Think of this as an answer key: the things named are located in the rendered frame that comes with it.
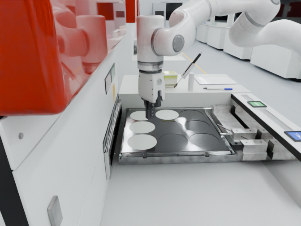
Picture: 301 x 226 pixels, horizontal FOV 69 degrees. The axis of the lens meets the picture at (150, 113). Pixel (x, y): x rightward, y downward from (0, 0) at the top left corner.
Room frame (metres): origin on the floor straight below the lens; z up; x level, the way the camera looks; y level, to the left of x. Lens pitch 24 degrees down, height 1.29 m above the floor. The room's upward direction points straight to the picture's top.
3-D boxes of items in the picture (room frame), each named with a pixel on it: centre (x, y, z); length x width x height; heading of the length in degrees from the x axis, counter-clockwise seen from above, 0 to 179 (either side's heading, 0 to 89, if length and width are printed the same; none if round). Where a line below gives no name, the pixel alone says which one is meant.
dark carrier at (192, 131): (0.76, -0.07, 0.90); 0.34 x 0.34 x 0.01; 2
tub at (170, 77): (1.09, -0.09, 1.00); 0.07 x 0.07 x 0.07; 11
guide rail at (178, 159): (0.64, -0.14, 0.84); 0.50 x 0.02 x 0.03; 92
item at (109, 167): (0.74, 0.13, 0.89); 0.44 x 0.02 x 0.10; 2
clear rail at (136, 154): (0.58, -0.08, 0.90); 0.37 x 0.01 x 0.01; 92
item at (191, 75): (1.01, -0.17, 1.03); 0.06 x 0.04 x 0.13; 92
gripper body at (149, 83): (0.71, 0.00, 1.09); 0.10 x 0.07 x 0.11; 35
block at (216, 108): (0.95, -0.33, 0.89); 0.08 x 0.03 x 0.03; 92
